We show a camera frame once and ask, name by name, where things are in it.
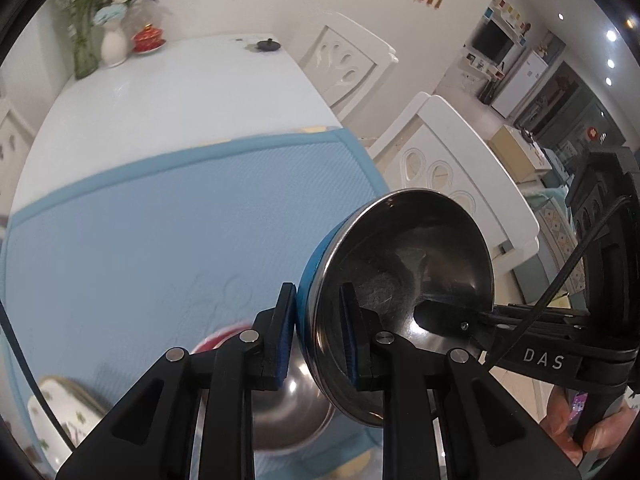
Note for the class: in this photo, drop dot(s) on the white ceramic vase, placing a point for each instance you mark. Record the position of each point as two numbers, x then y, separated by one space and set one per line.
113 47

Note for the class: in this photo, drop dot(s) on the small white refrigerator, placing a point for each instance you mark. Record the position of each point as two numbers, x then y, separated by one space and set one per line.
520 82

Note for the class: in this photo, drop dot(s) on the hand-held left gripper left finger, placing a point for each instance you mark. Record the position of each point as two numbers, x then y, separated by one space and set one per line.
285 340

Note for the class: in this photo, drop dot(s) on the blue steel bowl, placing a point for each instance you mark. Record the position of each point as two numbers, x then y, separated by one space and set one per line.
400 260

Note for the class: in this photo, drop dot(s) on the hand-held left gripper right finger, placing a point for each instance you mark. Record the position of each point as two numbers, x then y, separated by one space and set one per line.
351 335

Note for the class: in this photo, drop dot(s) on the red lidded teacup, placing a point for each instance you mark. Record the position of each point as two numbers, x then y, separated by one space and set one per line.
146 37

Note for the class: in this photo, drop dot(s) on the white green-flower plate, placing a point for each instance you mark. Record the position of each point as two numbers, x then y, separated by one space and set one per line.
55 410

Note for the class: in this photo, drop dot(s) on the blue woven table mat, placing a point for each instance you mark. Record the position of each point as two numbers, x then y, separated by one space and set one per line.
150 210

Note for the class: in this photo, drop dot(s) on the patterned cloth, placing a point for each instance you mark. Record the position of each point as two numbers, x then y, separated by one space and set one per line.
560 240

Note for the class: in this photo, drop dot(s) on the beige box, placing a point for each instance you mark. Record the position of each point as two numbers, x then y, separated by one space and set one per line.
515 152

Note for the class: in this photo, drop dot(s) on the black pot lid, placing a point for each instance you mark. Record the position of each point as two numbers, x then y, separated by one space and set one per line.
266 46

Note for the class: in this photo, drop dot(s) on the white wall shelf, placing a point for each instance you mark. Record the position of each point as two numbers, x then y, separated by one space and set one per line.
505 12

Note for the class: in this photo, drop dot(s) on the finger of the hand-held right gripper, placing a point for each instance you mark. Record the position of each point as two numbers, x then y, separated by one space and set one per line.
440 320

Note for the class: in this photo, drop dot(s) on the red steel bowl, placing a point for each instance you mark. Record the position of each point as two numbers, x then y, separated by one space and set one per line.
290 420

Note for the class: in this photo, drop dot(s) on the glass vase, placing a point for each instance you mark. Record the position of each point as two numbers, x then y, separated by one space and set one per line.
85 55

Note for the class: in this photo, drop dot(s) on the red saucer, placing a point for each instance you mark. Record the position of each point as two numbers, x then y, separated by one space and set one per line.
157 49

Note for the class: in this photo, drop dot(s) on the white dining chair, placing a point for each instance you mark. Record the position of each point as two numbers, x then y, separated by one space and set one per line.
450 135
350 60

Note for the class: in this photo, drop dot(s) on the person's right hand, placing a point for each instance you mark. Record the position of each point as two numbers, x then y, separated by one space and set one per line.
555 420

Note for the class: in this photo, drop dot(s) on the dark glass cabinet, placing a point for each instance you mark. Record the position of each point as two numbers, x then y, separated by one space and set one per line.
575 105

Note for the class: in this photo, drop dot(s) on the television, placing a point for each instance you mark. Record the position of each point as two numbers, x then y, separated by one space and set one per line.
492 40

